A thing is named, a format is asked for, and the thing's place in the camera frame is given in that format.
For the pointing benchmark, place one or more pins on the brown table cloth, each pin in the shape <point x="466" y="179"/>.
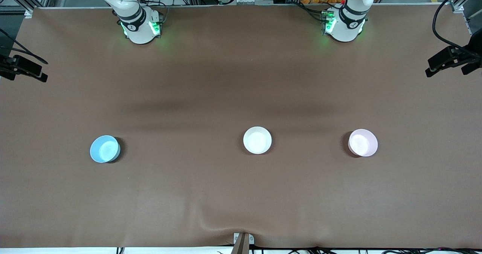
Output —
<point x="226" y="80"/>

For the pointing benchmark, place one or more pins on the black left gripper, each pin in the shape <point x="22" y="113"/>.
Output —
<point x="465" y="55"/>

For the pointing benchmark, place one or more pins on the light blue bowl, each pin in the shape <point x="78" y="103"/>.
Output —
<point x="105" y="149"/>

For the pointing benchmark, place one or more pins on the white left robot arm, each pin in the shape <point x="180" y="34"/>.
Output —
<point x="344" y="31"/>

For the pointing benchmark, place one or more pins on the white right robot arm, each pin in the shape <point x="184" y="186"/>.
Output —
<point x="140" y="32"/>

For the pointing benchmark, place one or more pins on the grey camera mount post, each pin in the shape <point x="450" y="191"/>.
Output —
<point x="241" y="245"/>

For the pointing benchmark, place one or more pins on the white bowl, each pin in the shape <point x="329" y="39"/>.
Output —
<point x="257" y="140"/>

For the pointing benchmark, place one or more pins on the light pink bowl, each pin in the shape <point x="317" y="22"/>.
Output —
<point x="363" y="143"/>

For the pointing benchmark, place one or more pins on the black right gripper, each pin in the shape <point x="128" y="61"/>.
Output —
<point x="8" y="66"/>

